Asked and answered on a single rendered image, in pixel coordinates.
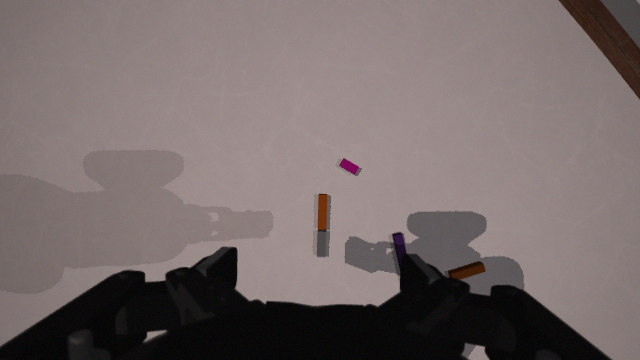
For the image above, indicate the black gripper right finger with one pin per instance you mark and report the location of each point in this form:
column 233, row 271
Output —
column 507, row 320

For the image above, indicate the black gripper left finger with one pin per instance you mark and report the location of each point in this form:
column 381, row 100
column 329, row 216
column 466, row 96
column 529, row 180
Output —
column 84, row 328

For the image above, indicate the orange rectangular rod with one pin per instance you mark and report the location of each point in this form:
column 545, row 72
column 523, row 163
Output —
column 322, row 211
column 467, row 270

